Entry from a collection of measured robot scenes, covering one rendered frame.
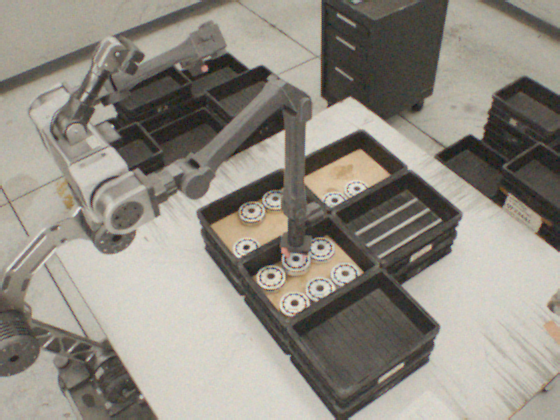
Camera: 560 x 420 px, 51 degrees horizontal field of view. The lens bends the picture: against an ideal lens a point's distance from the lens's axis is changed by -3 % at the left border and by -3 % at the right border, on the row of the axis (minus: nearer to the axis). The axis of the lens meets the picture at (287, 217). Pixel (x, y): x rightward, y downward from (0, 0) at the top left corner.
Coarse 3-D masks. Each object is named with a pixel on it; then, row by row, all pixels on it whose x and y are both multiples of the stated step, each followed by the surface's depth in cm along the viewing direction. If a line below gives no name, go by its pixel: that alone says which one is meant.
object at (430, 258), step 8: (448, 240) 224; (440, 248) 224; (448, 248) 231; (424, 256) 220; (432, 256) 226; (440, 256) 232; (416, 264) 221; (424, 264) 226; (432, 264) 230; (400, 272) 216; (408, 272) 222; (416, 272) 226; (400, 280) 223; (408, 280) 225
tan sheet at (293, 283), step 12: (336, 252) 220; (276, 264) 217; (312, 264) 217; (324, 264) 217; (336, 264) 217; (288, 276) 214; (300, 276) 214; (312, 276) 213; (324, 276) 213; (288, 288) 210; (300, 288) 210; (276, 300) 207
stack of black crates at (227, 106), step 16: (240, 80) 337; (256, 80) 345; (208, 96) 324; (224, 96) 337; (240, 96) 339; (224, 112) 316; (272, 112) 328; (256, 128) 329; (272, 128) 336; (240, 144) 328
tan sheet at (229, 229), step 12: (228, 216) 233; (276, 216) 233; (216, 228) 230; (228, 228) 229; (240, 228) 229; (252, 228) 229; (264, 228) 229; (276, 228) 229; (228, 240) 226; (264, 240) 225
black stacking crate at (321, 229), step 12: (312, 228) 217; (324, 228) 222; (336, 228) 217; (336, 240) 222; (348, 240) 213; (264, 252) 209; (276, 252) 214; (348, 252) 218; (360, 252) 209; (252, 264) 210; (264, 264) 214; (360, 264) 214; (372, 264) 206; (252, 276) 214; (252, 288) 205; (264, 312) 205; (276, 324) 201; (288, 336) 198
